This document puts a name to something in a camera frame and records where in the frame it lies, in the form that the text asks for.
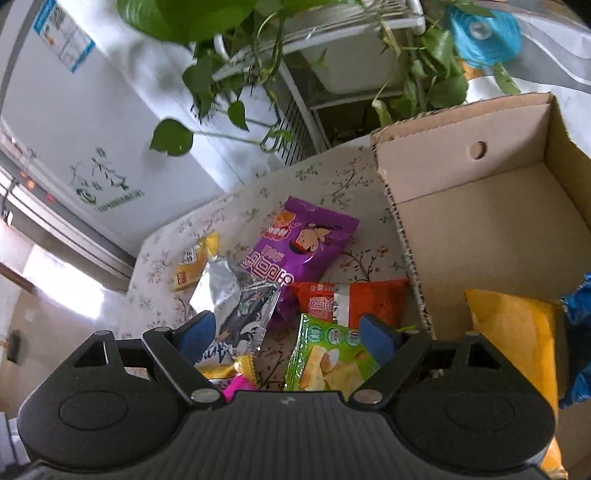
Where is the purple snack packet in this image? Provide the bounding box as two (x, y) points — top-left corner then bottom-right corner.
(241, 196), (361, 320)

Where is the green pothos plant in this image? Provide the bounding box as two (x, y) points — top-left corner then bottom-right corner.
(115, 0), (522, 158)

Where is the white refrigerator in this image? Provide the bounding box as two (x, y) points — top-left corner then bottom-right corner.
(0, 0), (296, 296)

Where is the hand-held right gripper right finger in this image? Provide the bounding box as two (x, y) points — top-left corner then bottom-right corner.
(348, 314), (506, 409)

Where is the white metal plant rack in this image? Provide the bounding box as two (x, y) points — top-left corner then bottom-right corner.
(212, 0), (426, 167)

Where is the small yellow snack packet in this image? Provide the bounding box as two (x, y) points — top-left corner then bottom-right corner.
(173, 231), (221, 292)

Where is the white planter box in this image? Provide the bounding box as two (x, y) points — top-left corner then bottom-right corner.
(300, 13), (403, 96)

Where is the silver foil packet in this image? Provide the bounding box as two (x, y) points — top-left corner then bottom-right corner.
(188, 256), (283, 368)

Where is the blue plastic object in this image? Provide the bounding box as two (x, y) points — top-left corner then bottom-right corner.
(445, 4), (522, 68)

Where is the blue snack packet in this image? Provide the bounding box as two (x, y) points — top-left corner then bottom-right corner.
(558, 272), (591, 411)

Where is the cardboard box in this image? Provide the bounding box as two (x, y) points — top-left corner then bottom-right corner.
(369, 92), (591, 472)

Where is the green snack packet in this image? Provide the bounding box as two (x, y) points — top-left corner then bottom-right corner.
(284, 314), (382, 400)

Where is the large yellow snack packet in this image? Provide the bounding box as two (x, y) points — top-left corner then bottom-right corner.
(464, 289), (570, 480)

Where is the pink wrapper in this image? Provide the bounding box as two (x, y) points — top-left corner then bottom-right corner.
(221, 375), (257, 403)

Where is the red snack packet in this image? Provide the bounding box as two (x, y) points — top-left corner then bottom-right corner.
(291, 278), (411, 331)

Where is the grey white cloth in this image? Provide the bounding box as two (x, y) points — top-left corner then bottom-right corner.
(462, 0), (591, 121)

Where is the yellow wrapped candy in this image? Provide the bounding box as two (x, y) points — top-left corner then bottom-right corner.
(198, 355), (257, 385)

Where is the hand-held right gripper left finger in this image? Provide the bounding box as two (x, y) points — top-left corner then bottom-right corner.
(68, 310), (228, 409)

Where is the blue white label sticker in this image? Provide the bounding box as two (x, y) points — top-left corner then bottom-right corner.
(32, 0), (97, 75)

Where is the floral tablecloth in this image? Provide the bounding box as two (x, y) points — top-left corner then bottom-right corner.
(117, 145), (435, 394)

